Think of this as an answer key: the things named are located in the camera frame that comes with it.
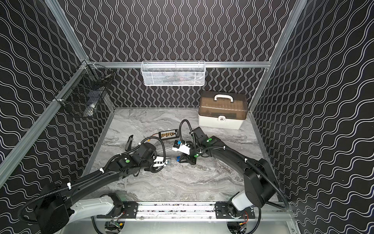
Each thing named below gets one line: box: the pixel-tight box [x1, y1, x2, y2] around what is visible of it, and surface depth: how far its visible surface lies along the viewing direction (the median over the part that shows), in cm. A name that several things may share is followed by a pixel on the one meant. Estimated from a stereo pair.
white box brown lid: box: [197, 90, 248, 130], surface depth 100 cm
